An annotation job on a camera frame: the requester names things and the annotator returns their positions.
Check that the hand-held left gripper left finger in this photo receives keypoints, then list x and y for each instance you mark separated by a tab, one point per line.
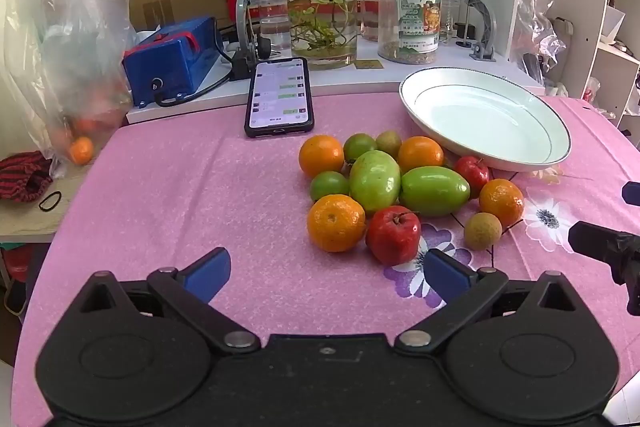
207	273

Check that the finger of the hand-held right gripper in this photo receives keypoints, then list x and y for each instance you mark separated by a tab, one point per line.
595	242
632	193

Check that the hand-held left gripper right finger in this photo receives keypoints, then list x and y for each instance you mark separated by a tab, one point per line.
445	274

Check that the tan longan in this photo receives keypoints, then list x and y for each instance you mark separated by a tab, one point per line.
482	231

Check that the large red crab apple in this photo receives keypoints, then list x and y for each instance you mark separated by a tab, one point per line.
393	234

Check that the elongated large green jujube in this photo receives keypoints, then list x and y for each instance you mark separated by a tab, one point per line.
434	190

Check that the small red crab apple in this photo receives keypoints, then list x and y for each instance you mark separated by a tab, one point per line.
472	174

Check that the round large green jujube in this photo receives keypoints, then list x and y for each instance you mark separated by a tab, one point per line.
375	180

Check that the large orange mandarin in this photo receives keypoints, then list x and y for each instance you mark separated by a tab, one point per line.
336	222

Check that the small green lime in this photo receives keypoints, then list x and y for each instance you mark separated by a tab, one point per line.
327	186

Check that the white plate with dark rim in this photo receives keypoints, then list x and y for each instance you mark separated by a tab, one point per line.
480	117

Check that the pink floral tablecloth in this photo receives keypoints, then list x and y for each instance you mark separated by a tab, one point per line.
200	207

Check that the brownish green longan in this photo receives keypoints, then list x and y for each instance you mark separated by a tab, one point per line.
388	143

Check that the small green tomato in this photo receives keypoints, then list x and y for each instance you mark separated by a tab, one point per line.
359	146

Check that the bagged orange mandarin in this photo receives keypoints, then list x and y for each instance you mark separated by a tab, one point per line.
81	150

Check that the crumpled clear plastic bag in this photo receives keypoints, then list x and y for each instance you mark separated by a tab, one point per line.
535	32

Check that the black smartphone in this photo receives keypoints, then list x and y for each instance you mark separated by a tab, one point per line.
278	97

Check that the red black striped cloth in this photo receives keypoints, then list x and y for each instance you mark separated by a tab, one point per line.
20	177

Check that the blue power supply box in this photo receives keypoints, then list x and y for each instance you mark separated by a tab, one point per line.
165	62

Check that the white raised board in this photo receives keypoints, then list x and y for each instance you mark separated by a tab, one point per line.
350	79

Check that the small gold label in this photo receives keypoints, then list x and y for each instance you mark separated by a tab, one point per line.
367	64

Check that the grey clamp bracket with knob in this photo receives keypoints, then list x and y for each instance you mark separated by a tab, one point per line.
243	17

